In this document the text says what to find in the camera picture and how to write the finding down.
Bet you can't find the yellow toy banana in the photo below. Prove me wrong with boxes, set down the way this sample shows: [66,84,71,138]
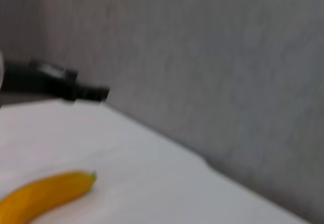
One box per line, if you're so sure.
[0,169,98,224]

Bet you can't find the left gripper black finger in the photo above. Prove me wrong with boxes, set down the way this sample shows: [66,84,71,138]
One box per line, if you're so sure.
[64,83,110,102]

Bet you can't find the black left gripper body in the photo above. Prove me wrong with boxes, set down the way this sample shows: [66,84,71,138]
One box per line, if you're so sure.
[0,61,78,101]

